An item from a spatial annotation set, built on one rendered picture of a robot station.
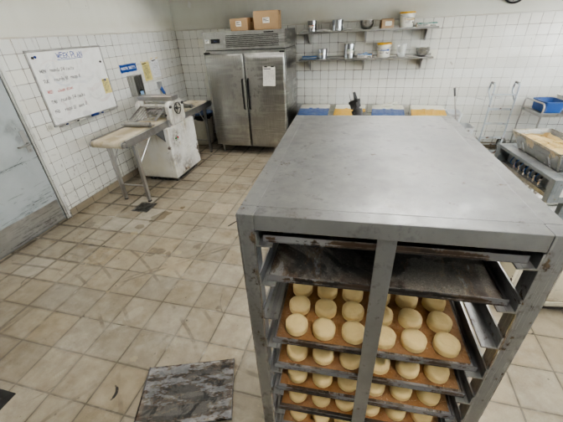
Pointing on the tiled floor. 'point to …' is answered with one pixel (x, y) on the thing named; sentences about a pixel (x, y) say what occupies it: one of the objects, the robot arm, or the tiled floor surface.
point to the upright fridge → (251, 84)
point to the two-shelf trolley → (537, 111)
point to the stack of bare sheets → (188, 393)
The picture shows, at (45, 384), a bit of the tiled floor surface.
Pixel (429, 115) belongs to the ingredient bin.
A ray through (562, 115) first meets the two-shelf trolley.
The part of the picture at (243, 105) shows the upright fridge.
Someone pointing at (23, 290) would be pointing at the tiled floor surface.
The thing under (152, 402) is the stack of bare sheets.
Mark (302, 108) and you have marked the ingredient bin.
